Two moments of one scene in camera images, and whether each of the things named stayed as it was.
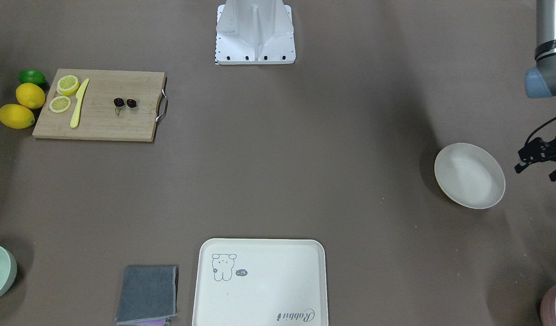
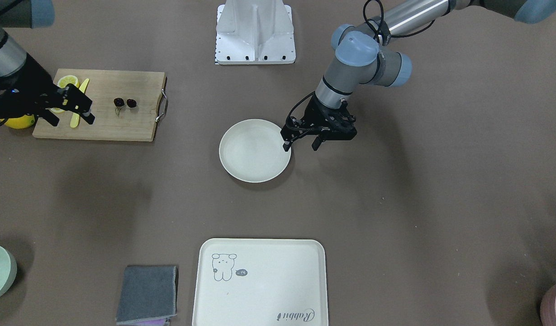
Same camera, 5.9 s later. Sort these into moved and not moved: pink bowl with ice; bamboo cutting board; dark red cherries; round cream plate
Moved: round cream plate
Not moved: bamboo cutting board; dark red cherries; pink bowl with ice
